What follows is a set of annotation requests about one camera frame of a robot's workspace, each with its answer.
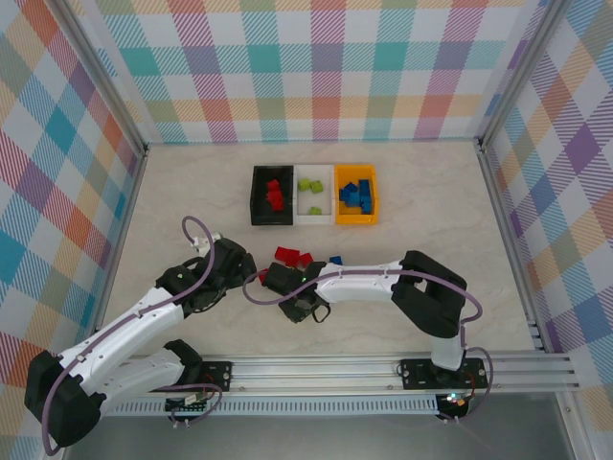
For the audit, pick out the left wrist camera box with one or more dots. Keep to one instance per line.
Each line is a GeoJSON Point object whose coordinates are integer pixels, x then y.
{"type": "Point", "coordinates": [234, 266]}

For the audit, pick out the wide aluminium extrusion rail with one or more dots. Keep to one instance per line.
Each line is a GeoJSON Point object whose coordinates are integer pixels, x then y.
{"type": "Point", "coordinates": [311, 371]}

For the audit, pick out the green lego brick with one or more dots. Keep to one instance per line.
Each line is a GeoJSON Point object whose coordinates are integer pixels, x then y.
{"type": "Point", "coordinates": [303, 184]}
{"type": "Point", "coordinates": [315, 186]}
{"type": "Point", "coordinates": [314, 210]}

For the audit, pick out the small electronics board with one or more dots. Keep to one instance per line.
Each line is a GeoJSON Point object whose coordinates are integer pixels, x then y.
{"type": "Point", "coordinates": [189, 400]}
{"type": "Point", "coordinates": [455, 402]}

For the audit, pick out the grey metal shelf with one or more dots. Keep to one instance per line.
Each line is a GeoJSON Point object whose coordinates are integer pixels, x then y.
{"type": "Point", "coordinates": [311, 441]}

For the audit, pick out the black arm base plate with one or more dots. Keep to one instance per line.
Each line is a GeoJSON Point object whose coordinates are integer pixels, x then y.
{"type": "Point", "coordinates": [220, 376]}
{"type": "Point", "coordinates": [416, 376]}

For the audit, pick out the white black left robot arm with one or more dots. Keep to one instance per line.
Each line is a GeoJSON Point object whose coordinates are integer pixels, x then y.
{"type": "Point", "coordinates": [124, 326]}

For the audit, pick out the black plastic bin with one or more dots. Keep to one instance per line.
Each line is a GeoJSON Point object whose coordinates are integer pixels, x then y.
{"type": "Point", "coordinates": [261, 219]}

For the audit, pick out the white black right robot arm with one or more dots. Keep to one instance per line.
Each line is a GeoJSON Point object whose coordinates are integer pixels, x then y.
{"type": "Point", "coordinates": [364, 285]}

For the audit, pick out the aluminium frame post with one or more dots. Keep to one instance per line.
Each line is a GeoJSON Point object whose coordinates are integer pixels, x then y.
{"type": "Point", "coordinates": [521, 72]}
{"type": "Point", "coordinates": [103, 79]}

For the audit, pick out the orange plastic bin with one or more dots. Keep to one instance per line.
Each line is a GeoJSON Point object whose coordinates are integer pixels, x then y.
{"type": "Point", "coordinates": [354, 220]}

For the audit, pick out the aluminium frame leg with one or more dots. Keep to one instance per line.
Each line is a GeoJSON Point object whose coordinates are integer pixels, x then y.
{"type": "Point", "coordinates": [572, 421]}

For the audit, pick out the white plastic bin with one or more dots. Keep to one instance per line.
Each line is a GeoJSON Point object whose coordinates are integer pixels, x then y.
{"type": "Point", "coordinates": [313, 221]}

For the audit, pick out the aluminium table edge rail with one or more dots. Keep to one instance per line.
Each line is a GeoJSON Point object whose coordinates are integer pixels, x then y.
{"type": "Point", "coordinates": [510, 239]}
{"type": "Point", "coordinates": [120, 239]}

